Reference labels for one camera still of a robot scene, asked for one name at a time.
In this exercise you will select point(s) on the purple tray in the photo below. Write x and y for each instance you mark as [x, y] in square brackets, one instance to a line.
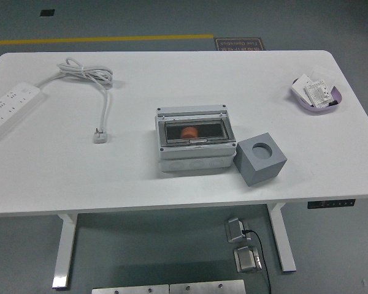
[309, 108]

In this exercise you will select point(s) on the silver foot pedal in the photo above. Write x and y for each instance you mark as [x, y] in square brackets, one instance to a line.
[234, 229]
[246, 260]

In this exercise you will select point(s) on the small black part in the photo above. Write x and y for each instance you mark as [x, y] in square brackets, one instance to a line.
[333, 103]

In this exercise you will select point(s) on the white switch socket panel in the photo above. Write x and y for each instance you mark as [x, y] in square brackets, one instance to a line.
[317, 93]

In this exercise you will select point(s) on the white table leg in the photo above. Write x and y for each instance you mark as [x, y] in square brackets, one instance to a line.
[283, 245]
[64, 245]

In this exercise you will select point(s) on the plain white cover plate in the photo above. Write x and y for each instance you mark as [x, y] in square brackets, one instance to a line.
[299, 85]

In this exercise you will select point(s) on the black table control panel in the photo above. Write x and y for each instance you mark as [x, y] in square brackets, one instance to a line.
[331, 203]

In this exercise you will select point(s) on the transparent hinged box lid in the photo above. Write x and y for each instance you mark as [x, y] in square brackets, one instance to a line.
[214, 130]

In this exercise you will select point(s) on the clear plastic bag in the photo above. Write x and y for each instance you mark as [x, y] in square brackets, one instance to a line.
[325, 75]

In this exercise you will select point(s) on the grey block with round hole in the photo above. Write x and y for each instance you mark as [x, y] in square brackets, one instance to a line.
[257, 168]

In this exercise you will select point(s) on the orange cylindrical battery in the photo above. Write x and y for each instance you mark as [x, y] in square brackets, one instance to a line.
[189, 132]

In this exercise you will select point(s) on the white power strip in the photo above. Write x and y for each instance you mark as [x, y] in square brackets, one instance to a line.
[9, 107]

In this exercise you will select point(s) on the grey white junction box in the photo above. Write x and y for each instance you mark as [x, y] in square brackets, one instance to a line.
[196, 153]

